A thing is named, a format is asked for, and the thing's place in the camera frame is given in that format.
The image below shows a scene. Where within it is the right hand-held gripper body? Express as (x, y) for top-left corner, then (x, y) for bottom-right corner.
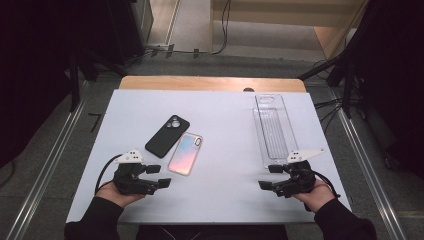
(271, 148), (325, 199)

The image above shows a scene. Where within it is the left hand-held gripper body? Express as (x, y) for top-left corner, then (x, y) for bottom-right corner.
(112, 149), (161, 196)

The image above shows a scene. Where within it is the pastel gradient phone case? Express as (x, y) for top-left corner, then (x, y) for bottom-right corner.
(167, 131), (204, 177)

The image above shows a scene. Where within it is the clear plastic slotted rack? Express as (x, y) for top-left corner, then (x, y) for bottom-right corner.
(251, 93), (300, 170)

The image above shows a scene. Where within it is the person's left hand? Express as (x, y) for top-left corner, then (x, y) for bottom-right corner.
(95, 181), (146, 209)

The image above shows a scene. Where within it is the person's right hand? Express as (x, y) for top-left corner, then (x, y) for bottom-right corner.
(293, 179), (336, 213)

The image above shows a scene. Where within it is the black phone case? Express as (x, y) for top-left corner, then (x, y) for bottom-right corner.
(144, 114), (191, 159)

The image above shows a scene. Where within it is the black metal stand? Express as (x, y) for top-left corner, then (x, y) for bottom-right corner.
(297, 49), (356, 119)
(67, 49), (129, 113)

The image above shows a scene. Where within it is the black curtain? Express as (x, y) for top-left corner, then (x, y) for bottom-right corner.
(0, 0), (83, 169)
(346, 0), (424, 179)

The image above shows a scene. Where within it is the black cabinet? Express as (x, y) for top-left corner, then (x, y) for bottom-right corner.
(108, 0), (155, 65)

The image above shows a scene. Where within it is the light wooden shelf unit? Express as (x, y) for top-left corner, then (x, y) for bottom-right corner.
(209, 0), (368, 62)

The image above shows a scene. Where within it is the right hand-held gripper black cable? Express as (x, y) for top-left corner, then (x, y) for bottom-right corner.
(311, 170), (341, 200)

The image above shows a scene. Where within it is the hand-held gripper black cable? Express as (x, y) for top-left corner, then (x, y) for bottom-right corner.
(311, 170), (341, 200)
(94, 153), (124, 194)

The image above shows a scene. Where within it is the left hand-held gripper black cable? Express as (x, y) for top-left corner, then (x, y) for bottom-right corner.
(94, 153), (124, 194)

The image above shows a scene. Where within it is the metal floor rail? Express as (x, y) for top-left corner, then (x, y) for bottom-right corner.
(328, 87), (408, 240)
(5, 80), (89, 240)

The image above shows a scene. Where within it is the bundle of black cables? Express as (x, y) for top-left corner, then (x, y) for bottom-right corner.
(314, 98), (346, 135)

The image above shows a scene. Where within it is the black floor cable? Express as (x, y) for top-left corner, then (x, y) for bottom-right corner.
(143, 45), (214, 57)

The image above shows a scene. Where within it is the black hanging cable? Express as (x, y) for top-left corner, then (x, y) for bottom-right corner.
(211, 0), (233, 56)

